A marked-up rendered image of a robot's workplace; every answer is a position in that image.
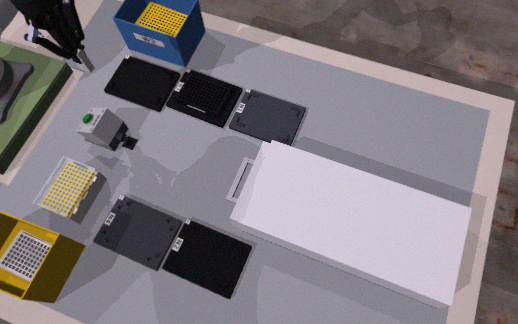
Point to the yellow waste bin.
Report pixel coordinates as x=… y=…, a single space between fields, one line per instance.
x=54 y=270

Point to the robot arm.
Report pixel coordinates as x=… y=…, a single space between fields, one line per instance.
x=12 y=74

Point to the grey bench mat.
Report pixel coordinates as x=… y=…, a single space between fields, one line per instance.
x=185 y=167

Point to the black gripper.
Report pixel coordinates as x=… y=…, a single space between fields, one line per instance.
x=49 y=15

